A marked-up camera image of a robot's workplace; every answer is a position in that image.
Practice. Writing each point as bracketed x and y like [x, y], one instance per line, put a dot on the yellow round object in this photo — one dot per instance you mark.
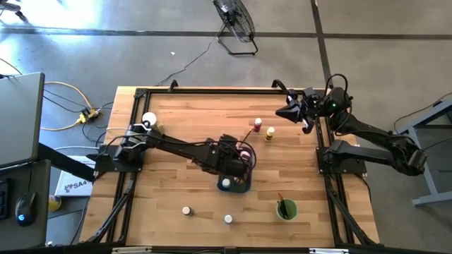
[54, 204]

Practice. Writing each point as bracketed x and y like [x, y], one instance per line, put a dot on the small blue paint bottle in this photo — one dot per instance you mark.
[228, 219]

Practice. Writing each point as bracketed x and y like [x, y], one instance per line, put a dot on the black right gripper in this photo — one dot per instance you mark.
[310, 106]

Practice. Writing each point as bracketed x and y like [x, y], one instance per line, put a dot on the yellow power connector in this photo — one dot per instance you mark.
[88, 115]

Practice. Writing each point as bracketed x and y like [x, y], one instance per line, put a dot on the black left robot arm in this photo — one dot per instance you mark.
[176, 146]

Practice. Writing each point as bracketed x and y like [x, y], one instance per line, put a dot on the grey metal table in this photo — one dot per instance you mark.
[425, 169]

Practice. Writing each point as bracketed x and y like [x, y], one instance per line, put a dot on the black desk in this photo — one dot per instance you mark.
[42, 183]

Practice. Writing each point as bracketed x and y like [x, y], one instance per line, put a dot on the black computer mouse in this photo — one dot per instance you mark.
[25, 208]

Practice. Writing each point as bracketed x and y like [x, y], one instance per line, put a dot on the black metal bar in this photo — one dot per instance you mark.
[67, 163]

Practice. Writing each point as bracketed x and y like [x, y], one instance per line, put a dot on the black floor fan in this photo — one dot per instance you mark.
[234, 17]

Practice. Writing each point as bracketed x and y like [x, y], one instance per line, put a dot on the small teal paint bottle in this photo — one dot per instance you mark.
[226, 182]

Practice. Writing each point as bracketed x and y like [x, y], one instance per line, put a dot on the grey monitor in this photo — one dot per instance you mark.
[19, 120]

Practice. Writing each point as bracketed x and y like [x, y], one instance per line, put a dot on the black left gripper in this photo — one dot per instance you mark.
[229, 158]

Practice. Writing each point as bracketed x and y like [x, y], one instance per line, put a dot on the pink paint bottle white cap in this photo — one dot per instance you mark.
[244, 154]

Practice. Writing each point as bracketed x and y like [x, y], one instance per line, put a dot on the black keyboard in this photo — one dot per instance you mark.
[3, 197]

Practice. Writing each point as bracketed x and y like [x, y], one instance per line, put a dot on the small maroon paint bottle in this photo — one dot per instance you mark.
[257, 124]

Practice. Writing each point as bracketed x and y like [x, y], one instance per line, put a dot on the green cup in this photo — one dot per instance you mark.
[294, 211]

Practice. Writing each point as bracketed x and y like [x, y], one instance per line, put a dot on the small white jar left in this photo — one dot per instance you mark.
[186, 211]

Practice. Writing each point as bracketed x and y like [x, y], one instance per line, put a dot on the teal plastic bin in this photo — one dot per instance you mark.
[236, 189]

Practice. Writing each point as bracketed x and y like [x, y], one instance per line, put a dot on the silver bracket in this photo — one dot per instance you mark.
[328, 251]
[130, 250]

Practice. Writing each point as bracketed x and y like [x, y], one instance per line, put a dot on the white cardboard box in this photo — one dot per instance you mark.
[76, 185]

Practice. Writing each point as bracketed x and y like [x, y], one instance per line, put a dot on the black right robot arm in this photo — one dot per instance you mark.
[370, 134]

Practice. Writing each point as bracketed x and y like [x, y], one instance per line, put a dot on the black paintbrush orange tip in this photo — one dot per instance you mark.
[282, 208]

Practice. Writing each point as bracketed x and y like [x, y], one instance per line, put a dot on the thin brown paintbrush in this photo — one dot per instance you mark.
[247, 137]

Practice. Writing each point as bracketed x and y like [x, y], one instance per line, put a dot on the small yellow paint bottle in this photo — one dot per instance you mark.
[269, 133]

